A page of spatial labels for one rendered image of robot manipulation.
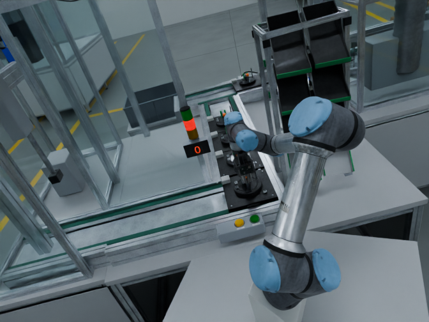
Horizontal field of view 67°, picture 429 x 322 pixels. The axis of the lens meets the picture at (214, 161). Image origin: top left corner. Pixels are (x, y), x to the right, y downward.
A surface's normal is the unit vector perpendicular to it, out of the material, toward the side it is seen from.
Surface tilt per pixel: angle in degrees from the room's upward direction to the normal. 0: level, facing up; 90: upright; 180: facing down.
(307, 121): 45
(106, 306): 90
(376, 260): 0
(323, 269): 54
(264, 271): 59
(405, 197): 0
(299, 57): 25
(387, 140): 90
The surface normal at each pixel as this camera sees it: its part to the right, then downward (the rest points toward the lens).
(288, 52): -0.23, -0.48
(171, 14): 0.00, 0.57
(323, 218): -0.23, -0.80
